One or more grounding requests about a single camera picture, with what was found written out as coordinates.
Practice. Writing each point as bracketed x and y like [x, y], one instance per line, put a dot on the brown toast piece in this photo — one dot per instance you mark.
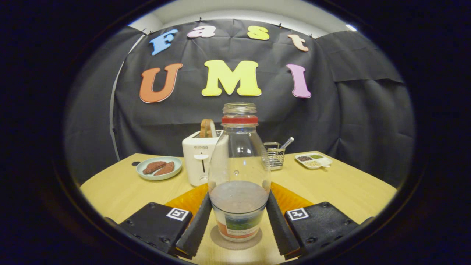
[167, 169]
[152, 166]

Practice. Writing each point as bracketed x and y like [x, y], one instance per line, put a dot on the white toaster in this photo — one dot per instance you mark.
[197, 167]

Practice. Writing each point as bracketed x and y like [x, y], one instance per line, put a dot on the small ceiling light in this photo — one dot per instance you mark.
[350, 27]

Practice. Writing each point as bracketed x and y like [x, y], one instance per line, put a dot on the round brown coaster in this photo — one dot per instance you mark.
[235, 246]

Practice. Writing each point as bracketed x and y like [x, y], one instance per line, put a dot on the wooden table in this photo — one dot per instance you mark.
[349, 187]

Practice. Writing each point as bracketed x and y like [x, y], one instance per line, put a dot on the pale green plate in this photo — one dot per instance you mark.
[145, 176]

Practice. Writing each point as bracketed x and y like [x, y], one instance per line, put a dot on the white divided dish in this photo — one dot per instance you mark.
[323, 161]

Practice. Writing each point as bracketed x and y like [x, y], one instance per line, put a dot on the bread slice in toaster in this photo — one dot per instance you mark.
[206, 129]

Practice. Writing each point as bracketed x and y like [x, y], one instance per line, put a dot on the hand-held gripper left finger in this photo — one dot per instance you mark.
[197, 230]

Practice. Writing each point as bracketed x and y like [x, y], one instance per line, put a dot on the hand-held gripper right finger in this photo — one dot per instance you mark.
[281, 232]

